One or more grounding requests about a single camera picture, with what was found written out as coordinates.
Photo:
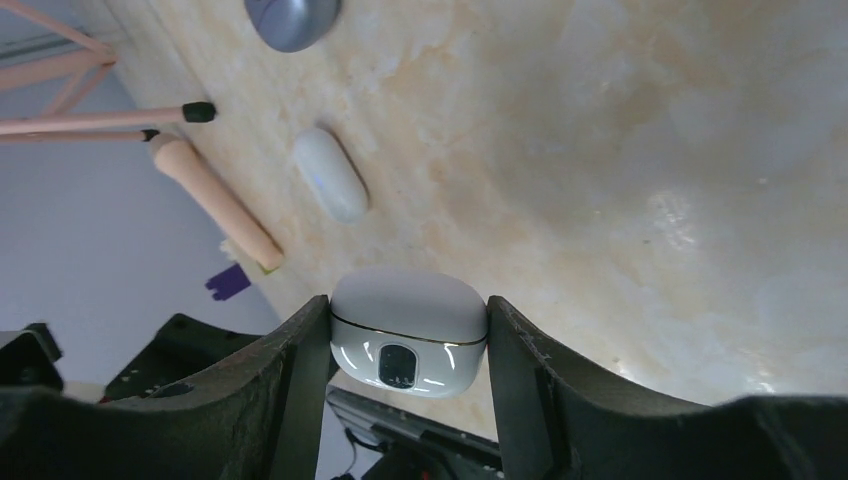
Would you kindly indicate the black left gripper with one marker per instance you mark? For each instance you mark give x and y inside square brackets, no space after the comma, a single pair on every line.
[182,347]

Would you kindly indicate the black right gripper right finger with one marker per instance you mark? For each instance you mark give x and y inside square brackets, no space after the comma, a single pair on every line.
[559,415]

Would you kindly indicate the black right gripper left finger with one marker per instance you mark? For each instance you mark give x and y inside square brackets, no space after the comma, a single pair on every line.
[256,414]

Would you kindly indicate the white earbud case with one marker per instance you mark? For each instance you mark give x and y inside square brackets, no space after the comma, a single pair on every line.
[413,332]

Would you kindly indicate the lavender charging case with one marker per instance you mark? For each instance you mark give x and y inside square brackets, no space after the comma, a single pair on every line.
[291,26]

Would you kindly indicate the small purple block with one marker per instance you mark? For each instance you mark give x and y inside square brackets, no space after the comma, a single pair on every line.
[228,283]

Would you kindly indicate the white oval charging case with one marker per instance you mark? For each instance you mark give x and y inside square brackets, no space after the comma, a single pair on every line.
[330,175]

